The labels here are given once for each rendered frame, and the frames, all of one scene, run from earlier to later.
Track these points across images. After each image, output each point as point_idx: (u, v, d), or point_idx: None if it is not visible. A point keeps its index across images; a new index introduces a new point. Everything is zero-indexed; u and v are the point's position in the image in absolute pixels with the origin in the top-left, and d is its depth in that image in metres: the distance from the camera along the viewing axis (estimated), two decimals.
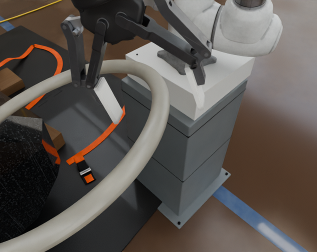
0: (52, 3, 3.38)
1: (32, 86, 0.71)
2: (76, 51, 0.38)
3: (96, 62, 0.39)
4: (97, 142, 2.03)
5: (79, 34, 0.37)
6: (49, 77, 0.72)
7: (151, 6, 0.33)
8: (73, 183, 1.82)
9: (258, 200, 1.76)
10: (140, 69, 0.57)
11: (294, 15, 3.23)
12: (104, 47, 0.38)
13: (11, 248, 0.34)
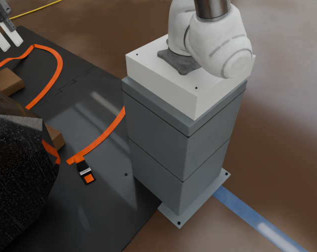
0: (52, 3, 3.38)
1: None
2: None
3: None
4: (97, 142, 2.03)
5: None
6: None
7: None
8: (73, 183, 1.82)
9: (258, 200, 1.76)
10: None
11: (294, 15, 3.23)
12: None
13: None
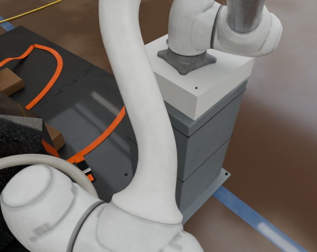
0: (52, 3, 3.38)
1: None
2: None
3: None
4: (97, 142, 2.03)
5: None
6: (15, 155, 0.82)
7: None
8: (73, 183, 1.82)
9: (258, 200, 1.76)
10: None
11: (294, 15, 3.23)
12: None
13: None
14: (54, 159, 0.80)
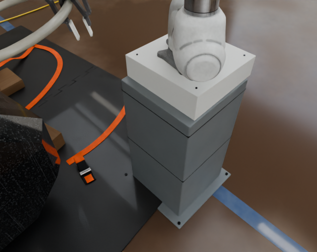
0: None
1: None
2: (54, 7, 0.97)
3: None
4: (97, 142, 2.03)
5: (52, 0, 0.97)
6: None
7: None
8: (73, 183, 1.82)
9: (258, 200, 1.76)
10: None
11: (294, 15, 3.23)
12: None
13: (15, 44, 0.83)
14: None
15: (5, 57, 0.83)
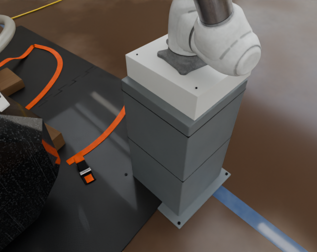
0: (52, 3, 3.38)
1: None
2: None
3: None
4: (97, 142, 2.03)
5: None
6: None
7: None
8: (73, 183, 1.82)
9: (258, 200, 1.76)
10: (2, 18, 0.90)
11: (294, 15, 3.23)
12: None
13: None
14: None
15: None
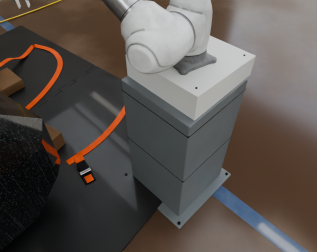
0: (52, 3, 3.38)
1: None
2: None
3: None
4: (97, 142, 2.03)
5: None
6: None
7: None
8: (73, 183, 1.82)
9: (258, 200, 1.76)
10: None
11: (294, 15, 3.23)
12: None
13: None
14: None
15: None
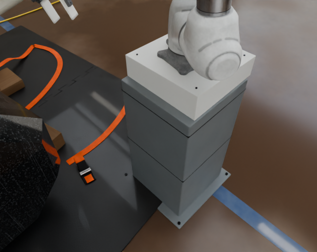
0: (52, 3, 3.38)
1: None
2: None
3: None
4: (97, 142, 2.03)
5: None
6: None
7: None
8: (73, 183, 1.82)
9: (258, 200, 1.76)
10: None
11: (294, 15, 3.23)
12: None
13: None
14: None
15: None
